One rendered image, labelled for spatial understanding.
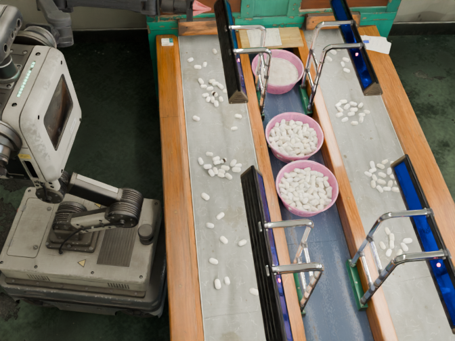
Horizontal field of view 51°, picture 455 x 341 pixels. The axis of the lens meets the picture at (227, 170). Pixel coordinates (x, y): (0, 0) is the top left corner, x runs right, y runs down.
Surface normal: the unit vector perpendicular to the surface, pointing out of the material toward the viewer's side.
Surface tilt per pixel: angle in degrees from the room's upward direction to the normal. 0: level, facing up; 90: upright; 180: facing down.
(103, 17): 90
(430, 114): 0
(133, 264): 1
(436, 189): 0
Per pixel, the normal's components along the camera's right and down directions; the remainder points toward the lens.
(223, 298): 0.04, -0.57
